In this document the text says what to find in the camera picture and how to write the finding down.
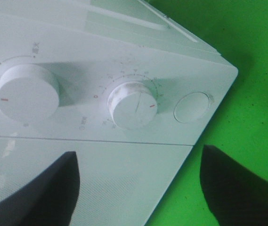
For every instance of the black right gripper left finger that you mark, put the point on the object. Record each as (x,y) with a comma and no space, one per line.
(47,200)

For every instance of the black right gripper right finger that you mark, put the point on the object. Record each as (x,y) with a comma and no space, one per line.
(234,195)

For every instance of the white microwave door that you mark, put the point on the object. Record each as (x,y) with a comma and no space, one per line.
(120,183)

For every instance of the round white door release button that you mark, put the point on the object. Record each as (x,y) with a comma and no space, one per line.
(191,107)

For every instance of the white microwave knob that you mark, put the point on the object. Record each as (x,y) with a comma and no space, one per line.
(132,105)
(28,93)

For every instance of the green table mat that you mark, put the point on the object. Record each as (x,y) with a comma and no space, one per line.
(238,30)

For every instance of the white microwave oven body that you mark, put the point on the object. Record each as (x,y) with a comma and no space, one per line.
(93,46)

